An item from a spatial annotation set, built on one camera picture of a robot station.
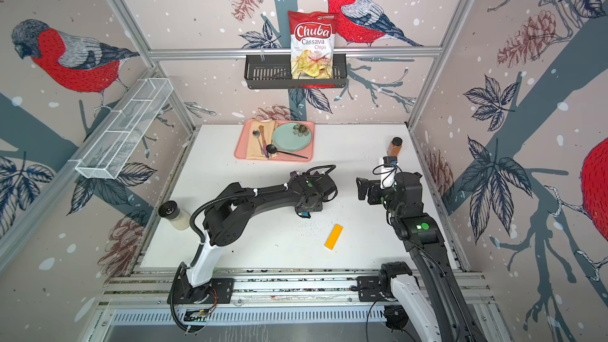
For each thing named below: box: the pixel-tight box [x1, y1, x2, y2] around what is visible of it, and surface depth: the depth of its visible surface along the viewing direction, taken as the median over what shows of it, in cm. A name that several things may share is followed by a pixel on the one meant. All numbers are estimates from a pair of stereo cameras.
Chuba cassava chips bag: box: [288, 11, 339, 80], surface depth 87 cm
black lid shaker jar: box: [158, 200, 191, 232], surface depth 82 cm
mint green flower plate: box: [271, 121, 312, 152], surface depth 117 cm
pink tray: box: [234, 119, 316, 163], surface depth 113 cm
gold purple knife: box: [258, 125, 270, 160], surface depth 117 cm
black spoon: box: [266, 144, 308, 160], surface depth 112 cm
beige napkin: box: [246, 118, 279, 160], surface depth 119 cm
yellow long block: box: [324, 224, 344, 251], surface depth 87 cm
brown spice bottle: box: [387, 136, 403, 157], surface depth 106 cm
